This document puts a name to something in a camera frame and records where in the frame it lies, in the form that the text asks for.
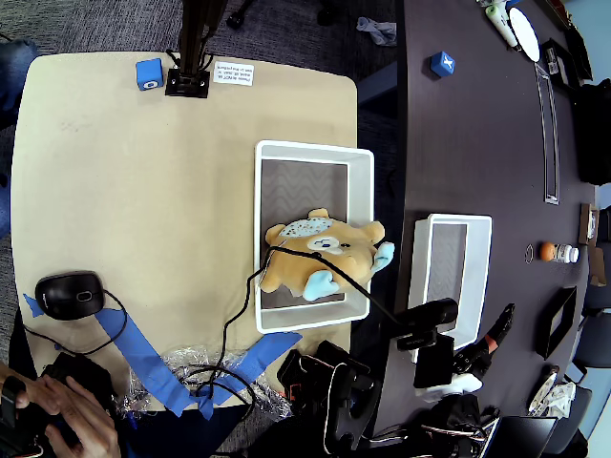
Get tan plush bear blue paws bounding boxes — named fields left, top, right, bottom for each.
left=259, top=208, right=396, bottom=302

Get black leader arm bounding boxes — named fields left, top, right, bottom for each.
left=0, top=351, right=118, bottom=458

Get small white tray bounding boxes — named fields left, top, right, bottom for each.
left=407, top=213, right=493, bottom=366

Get large white tray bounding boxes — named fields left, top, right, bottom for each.
left=254, top=139, right=375, bottom=334

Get person's right hand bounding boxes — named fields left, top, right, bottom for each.
left=41, top=374, right=123, bottom=458

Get person's left hand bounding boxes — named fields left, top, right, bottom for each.
left=0, top=375, right=31, bottom=410

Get black webcam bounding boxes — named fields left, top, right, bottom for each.
left=394, top=298, right=460, bottom=353

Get black open tray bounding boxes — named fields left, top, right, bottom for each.
left=534, top=284, right=579, bottom=360

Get plate with small parts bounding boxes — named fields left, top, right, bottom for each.
left=527, top=369, right=558, bottom=415

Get grey laptop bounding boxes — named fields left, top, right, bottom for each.
left=495, top=414, right=559, bottom=458

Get crumpled white paper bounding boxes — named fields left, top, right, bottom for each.
left=548, top=381, right=579, bottom=420

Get dark grey chair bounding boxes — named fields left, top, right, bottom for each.
left=584, top=274, right=611, bottom=316
left=572, top=314, right=611, bottom=369

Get flat brown cardboard piece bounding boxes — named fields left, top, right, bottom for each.
left=586, top=245, right=608, bottom=287

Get open brown cardboard box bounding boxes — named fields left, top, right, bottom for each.
left=578, top=202, right=600, bottom=245

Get black and red clamp pile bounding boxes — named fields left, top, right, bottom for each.
left=276, top=341, right=357, bottom=416

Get blue tape strip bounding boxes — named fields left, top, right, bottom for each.
left=22, top=293, right=49, bottom=321
left=193, top=331, right=303, bottom=421
left=95, top=307, right=192, bottom=417

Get clear plastic wrap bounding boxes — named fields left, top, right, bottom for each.
left=126, top=345, right=293, bottom=421

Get blue cube with X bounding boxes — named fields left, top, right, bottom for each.
left=428, top=51, right=456, bottom=77

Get black open case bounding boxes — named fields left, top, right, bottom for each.
left=541, top=28, right=594, bottom=92

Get white round plate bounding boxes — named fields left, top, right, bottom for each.
left=506, top=5, right=542, bottom=62

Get white bottle green cap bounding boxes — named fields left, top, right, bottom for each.
left=484, top=3, right=519, bottom=48

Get grey cloth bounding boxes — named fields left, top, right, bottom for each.
left=355, top=16, right=398, bottom=48

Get white printed label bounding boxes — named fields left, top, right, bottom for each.
left=212, top=60, right=255, bottom=88

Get black computer mouse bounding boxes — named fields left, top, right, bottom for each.
left=35, top=270, right=105, bottom=322

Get blue cube with O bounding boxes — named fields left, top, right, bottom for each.
left=135, top=57, right=165, bottom=92

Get dark blue fabric seat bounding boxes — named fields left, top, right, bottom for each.
left=0, top=40, right=39, bottom=133

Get black webcam cable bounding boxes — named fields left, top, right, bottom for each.
left=179, top=240, right=402, bottom=421

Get black mouse cable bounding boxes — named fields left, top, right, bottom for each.
left=21, top=285, right=129, bottom=357

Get black camera post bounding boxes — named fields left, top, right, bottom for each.
left=164, top=0, right=225, bottom=99

